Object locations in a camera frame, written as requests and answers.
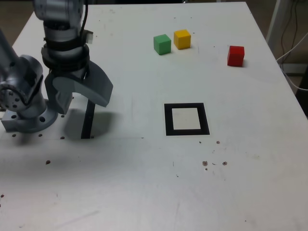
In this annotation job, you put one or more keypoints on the black tape strip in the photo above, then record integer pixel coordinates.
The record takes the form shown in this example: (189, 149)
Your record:
(86, 125)

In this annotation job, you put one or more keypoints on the red cube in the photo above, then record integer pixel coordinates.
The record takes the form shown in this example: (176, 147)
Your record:
(235, 56)

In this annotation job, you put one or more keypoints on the white frame leg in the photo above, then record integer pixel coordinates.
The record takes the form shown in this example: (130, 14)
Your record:
(273, 21)

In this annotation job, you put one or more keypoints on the black tape square outline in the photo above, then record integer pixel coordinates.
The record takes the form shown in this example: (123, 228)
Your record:
(168, 120)

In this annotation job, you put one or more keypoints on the green cube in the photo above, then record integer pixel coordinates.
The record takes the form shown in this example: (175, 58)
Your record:
(162, 45)

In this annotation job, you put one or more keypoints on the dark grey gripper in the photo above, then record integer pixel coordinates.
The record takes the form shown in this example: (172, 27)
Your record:
(79, 73)

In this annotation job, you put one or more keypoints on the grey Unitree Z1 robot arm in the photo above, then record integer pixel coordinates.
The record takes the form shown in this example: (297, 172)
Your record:
(24, 72)

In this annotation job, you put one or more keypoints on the yellow cube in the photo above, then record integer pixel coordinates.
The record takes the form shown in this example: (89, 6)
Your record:
(182, 39)

